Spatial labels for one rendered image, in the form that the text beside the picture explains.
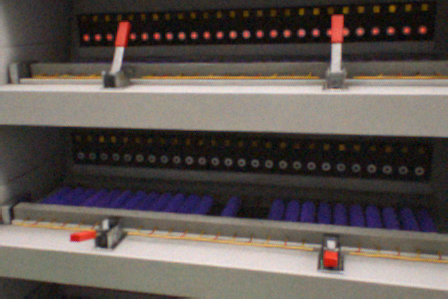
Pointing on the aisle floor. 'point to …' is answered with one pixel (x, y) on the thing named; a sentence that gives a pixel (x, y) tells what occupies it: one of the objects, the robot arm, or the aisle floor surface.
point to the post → (27, 2)
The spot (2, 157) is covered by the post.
